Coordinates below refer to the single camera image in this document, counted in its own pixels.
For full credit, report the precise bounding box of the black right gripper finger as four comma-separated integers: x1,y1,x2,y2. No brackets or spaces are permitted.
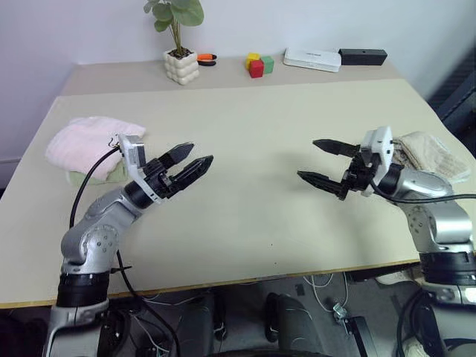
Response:
312,138,361,158
297,170,346,197

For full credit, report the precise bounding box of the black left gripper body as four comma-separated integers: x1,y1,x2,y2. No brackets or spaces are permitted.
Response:
142,157,184,201

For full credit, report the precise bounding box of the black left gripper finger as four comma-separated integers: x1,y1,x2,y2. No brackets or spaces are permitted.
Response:
170,155,215,191
160,141,196,169

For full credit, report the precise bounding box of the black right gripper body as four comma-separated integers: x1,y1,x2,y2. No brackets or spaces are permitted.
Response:
338,148,381,202

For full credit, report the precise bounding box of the pink towel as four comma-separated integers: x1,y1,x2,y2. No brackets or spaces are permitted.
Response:
45,115,147,175

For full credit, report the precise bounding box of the green towel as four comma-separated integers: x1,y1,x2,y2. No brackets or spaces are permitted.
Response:
65,162,130,187

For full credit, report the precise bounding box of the beige towel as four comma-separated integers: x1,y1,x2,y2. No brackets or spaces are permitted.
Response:
391,130,471,184

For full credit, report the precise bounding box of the green plant in white pot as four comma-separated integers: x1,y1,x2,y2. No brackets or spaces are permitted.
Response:
144,0,205,86

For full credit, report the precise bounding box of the white flat box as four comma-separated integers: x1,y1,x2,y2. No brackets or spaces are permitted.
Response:
283,47,343,73

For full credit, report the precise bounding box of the black rectangular box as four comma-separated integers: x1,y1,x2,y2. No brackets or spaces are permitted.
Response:
338,48,389,67

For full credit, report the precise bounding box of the orange and black tool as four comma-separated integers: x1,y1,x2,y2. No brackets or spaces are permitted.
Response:
196,53,219,68

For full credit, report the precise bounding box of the white sneaker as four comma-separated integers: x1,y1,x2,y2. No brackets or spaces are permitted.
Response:
374,268,414,286

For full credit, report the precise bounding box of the red cube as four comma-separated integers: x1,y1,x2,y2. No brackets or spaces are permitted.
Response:
248,59,266,79

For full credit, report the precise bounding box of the small metal clamp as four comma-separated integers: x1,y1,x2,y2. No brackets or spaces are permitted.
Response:
332,301,350,322

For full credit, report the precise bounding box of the dark rounded shape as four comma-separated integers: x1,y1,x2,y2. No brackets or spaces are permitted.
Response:
174,295,217,357
263,290,327,357

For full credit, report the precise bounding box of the black bar under table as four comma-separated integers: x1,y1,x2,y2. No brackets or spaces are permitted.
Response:
344,315,383,357

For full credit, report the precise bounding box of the beige sneaker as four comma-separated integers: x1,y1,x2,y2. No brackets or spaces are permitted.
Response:
402,335,425,357

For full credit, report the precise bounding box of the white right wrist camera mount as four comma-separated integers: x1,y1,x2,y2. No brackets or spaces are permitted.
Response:
359,126,396,197

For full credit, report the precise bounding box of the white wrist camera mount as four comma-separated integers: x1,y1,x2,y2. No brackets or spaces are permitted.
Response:
359,126,396,197
118,132,164,206

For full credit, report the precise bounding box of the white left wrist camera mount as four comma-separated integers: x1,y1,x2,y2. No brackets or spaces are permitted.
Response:
118,132,164,206

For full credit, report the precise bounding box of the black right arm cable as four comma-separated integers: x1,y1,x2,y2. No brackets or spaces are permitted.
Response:
370,183,476,205

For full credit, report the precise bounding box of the white cable under table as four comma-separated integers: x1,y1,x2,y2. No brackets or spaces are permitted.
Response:
301,273,349,310

